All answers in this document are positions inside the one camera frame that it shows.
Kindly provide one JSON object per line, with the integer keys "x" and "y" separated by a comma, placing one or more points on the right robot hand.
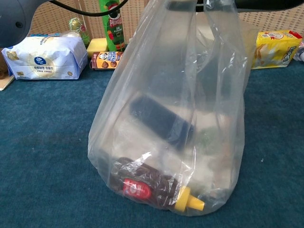
{"x": 261, "y": 4}

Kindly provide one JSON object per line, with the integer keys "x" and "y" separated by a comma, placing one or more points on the clear plastic bag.
{"x": 166, "y": 59}

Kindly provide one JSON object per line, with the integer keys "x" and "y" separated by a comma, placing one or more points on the yellow cracker pack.
{"x": 275, "y": 50}

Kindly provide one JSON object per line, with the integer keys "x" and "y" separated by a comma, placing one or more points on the green Pringles can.
{"x": 114, "y": 28}

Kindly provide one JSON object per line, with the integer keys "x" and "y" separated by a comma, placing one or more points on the dark blue box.
{"x": 164, "y": 121}

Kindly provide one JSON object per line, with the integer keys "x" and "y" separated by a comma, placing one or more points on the brown Hello Panda box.
{"x": 104, "y": 61}

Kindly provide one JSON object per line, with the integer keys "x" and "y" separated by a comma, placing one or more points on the yellow sponge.
{"x": 95, "y": 47}

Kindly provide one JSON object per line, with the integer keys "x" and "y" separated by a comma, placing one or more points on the wicker folding screen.
{"x": 59, "y": 23}

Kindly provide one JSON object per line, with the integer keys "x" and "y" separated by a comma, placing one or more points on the brown sauce bottle yellow cap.
{"x": 185, "y": 200}

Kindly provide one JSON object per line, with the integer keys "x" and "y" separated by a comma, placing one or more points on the white facial tissue pack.
{"x": 47, "y": 59}

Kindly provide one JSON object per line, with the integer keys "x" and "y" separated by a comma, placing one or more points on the brown capybara plush toy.
{"x": 2, "y": 71}

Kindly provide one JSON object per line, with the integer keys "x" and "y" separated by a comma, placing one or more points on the light wooden board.
{"x": 6, "y": 83}

